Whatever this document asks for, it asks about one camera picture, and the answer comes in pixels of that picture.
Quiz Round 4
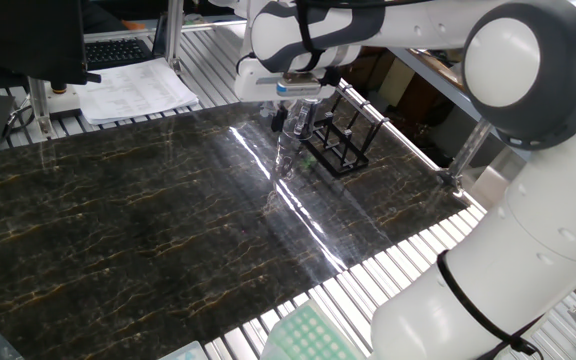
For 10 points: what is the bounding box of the green pipette tip box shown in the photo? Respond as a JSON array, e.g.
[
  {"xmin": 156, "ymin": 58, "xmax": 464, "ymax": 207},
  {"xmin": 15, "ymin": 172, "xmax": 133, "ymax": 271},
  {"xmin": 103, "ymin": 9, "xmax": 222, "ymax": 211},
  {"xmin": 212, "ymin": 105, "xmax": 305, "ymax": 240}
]
[{"xmin": 260, "ymin": 298, "xmax": 365, "ymax": 360}]

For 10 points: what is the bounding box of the blue pipette tip box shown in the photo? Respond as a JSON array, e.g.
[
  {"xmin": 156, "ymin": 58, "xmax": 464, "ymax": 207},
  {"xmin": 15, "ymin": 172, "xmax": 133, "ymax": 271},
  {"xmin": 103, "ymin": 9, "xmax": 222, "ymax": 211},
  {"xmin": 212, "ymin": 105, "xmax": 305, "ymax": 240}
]
[{"xmin": 157, "ymin": 340, "xmax": 210, "ymax": 360}]

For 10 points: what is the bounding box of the black marble pattern mat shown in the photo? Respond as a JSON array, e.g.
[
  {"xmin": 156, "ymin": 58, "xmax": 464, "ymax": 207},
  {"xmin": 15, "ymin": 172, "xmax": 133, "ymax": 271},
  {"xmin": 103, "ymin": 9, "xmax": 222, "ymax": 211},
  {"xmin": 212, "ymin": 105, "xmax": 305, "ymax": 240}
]
[{"xmin": 0, "ymin": 92, "xmax": 470, "ymax": 360}]

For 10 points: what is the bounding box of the aluminium profile bar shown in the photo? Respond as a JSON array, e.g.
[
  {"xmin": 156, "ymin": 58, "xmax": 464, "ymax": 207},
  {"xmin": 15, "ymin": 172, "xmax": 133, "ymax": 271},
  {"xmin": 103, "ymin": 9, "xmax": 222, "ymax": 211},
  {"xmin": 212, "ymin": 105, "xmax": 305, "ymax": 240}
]
[
  {"xmin": 437, "ymin": 117, "xmax": 493, "ymax": 195},
  {"xmin": 162, "ymin": 0, "xmax": 186, "ymax": 75},
  {"xmin": 26, "ymin": 77, "xmax": 55, "ymax": 142}
]

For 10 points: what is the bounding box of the black wire cup rack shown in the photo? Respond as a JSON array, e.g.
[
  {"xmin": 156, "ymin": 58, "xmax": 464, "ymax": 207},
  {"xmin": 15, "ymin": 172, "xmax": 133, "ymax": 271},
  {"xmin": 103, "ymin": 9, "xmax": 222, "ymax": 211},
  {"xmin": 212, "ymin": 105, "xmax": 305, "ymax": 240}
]
[{"xmin": 295, "ymin": 79, "xmax": 390, "ymax": 179}]

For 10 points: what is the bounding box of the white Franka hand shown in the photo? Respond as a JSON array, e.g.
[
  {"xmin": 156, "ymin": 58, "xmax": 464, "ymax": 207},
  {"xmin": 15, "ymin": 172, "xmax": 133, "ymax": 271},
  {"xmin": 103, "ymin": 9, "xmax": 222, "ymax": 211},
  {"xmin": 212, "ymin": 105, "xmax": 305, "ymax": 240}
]
[{"xmin": 234, "ymin": 53, "xmax": 338, "ymax": 134}]

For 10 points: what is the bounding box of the black monitor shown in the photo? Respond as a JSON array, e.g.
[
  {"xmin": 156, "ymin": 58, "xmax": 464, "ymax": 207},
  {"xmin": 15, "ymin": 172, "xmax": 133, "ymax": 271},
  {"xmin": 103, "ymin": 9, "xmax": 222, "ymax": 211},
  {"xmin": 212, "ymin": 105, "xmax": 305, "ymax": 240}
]
[{"xmin": 0, "ymin": 0, "xmax": 103, "ymax": 96}]

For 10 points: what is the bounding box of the white paper stack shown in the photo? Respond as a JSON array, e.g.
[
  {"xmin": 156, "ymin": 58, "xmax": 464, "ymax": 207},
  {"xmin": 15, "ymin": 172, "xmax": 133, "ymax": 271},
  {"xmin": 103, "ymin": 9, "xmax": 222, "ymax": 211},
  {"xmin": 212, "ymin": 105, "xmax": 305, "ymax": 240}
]
[{"xmin": 72, "ymin": 57, "xmax": 200, "ymax": 126}]

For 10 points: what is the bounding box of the black keyboard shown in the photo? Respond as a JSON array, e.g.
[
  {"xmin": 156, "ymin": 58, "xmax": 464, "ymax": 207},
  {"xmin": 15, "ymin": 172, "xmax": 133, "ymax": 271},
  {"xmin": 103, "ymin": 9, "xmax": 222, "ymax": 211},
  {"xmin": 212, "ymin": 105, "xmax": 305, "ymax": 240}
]
[{"xmin": 83, "ymin": 37, "xmax": 155, "ymax": 71}]

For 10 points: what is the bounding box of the grey metal shelf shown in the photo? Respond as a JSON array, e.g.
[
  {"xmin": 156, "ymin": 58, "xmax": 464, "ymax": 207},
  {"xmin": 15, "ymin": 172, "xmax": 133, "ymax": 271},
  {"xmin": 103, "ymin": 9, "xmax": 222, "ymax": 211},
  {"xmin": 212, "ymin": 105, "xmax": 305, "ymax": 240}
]
[{"xmin": 387, "ymin": 45, "xmax": 529, "ymax": 162}]

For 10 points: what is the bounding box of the clear glass jar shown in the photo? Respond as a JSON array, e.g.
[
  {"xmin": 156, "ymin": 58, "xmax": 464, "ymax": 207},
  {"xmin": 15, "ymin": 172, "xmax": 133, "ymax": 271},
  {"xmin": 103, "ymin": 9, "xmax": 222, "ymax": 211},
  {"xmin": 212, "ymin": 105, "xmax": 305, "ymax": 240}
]
[{"xmin": 273, "ymin": 97, "xmax": 325, "ymax": 182}]

